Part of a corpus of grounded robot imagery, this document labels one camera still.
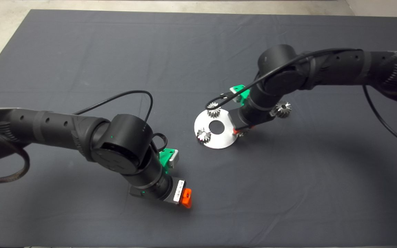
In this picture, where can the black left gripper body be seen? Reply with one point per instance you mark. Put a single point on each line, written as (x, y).
(164, 191)

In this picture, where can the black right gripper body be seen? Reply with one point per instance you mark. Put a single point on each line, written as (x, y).
(252, 119)

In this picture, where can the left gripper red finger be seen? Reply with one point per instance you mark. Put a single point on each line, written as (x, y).
(186, 198)

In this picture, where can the small dark steel gear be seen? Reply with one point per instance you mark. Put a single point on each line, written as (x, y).
(244, 132)

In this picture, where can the large steel gear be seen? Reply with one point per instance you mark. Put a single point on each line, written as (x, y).
(282, 109)

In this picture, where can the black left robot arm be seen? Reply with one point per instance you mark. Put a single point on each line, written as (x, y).
(81, 137)

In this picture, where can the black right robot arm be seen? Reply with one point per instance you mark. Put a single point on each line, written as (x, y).
(322, 69)

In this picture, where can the round metal plate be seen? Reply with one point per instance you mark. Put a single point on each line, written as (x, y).
(219, 139)

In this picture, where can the dark grey table cloth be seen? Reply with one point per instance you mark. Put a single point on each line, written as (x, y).
(115, 51)

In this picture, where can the right wrist green camera mount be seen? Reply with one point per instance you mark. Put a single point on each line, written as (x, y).
(242, 93)

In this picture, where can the wrist green camera mount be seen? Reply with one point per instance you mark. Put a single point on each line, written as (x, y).
(242, 93)
(165, 158)

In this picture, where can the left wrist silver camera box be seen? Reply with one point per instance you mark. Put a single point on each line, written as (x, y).
(173, 160)

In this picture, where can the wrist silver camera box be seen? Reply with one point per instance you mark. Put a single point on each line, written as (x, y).
(173, 160)
(234, 90)

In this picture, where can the left wrist green camera mount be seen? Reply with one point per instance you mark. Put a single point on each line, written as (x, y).
(165, 158)

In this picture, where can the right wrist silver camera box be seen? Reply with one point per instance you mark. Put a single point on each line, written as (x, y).
(234, 90)

